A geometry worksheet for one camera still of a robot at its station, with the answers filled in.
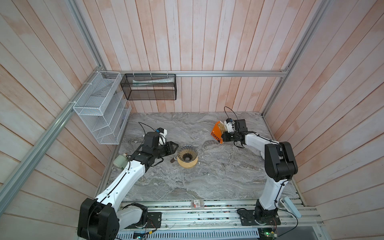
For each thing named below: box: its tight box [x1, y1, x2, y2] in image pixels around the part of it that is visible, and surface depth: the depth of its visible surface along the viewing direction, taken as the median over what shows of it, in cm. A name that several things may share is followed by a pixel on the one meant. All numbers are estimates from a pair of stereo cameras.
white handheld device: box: [278, 197, 302, 219], surface depth 76 cm
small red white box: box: [193, 199, 201, 208], surface depth 79 cm
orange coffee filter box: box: [211, 120, 224, 145], surface depth 106 cm
